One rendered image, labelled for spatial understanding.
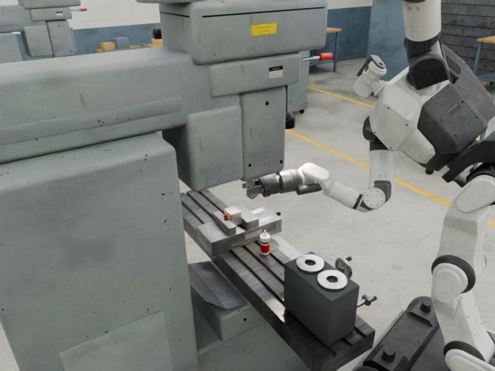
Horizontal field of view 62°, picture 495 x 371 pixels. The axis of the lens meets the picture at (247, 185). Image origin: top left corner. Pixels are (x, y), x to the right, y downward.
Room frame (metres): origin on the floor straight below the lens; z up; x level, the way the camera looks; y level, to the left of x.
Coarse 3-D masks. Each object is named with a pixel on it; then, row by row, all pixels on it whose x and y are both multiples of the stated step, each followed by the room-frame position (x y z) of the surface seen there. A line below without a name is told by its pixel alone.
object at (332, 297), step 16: (304, 256) 1.12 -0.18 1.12; (288, 272) 1.08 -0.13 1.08; (304, 272) 1.05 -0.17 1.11; (320, 272) 1.03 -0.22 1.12; (336, 272) 1.03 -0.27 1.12; (288, 288) 1.08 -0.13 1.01; (304, 288) 1.01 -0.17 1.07; (320, 288) 0.98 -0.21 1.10; (336, 288) 0.96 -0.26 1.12; (352, 288) 0.97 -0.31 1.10; (288, 304) 1.08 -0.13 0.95; (304, 304) 1.01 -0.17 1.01; (320, 304) 0.95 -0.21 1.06; (336, 304) 0.93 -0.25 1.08; (352, 304) 0.97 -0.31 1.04; (304, 320) 1.01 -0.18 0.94; (320, 320) 0.95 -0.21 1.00; (336, 320) 0.93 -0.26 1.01; (352, 320) 0.97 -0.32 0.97; (320, 336) 0.94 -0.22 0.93; (336, 336) 0.94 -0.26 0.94
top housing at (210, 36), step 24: (216, 0) 1.26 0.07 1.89; (240, 0) 1.25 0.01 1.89; (264, 0) 1.28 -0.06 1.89; (288, 0) 1.32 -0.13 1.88; (312, 0) 1.37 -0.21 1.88; (168, 24) 1.31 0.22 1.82; (192, 24) 1.17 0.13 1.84; (216, 24) 1.19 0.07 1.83; (240, 24) 1.23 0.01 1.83; (264, 24) 1.27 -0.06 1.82; (288, 24) 1.32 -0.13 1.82; (312, 24) 1.37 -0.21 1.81; (192, 48) 1.18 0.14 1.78; (216, 48) 1.19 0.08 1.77; (240, 48) 1.23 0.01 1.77; (264, 48) 1.27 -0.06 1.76; (288, 48) 1.32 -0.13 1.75; (312, 48) 1.38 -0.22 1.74
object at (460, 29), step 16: (448, 0) 9.00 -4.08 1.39; (464, 0) 8.70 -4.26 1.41; (480, 0) 8.43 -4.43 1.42; (448, 16) 8.94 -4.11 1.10; (464, 16) 8.65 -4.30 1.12; (480, 16) 8.37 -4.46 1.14; (448, 32) 8.89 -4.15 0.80; (464, 32) 8.59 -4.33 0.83; (480, 32) 8.31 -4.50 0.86; (464, 48) 8.53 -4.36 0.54; (480, 64) 8.19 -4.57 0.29
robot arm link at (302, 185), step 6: (300, 168) 1.47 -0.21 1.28; (294, 174) 1.42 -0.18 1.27; (300, 174) 1.44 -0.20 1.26; (294, 180) 1.41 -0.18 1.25; (300, 180) 1.42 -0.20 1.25; (306, 180) 1.42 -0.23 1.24; (312, 180) 1.43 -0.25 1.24; (294, 186) 1.40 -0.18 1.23; (300, 186) 1.40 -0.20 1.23; (306, 186) 1.41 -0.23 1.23; (312, 186) 1.41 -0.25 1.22; (318, 186) 1.42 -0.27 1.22; (300, 192) 1.39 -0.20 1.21; (306, 192) 1.40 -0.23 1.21; (312, 192) 1.41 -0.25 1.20
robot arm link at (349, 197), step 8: (336, 184) 1.41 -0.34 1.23; (336, 192) 1.39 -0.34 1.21; (344, 192) 1.38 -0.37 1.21; (352, 192) 1.38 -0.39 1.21; (336, 200) 1.40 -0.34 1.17; (344, 200) 1.37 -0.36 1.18; (352, 200) 1.36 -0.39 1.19; (360, 200) 1.35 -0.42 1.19; (360, 208) 1.35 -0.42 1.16; (368, 208) 1.32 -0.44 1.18; (376, 208) 1.32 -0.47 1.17
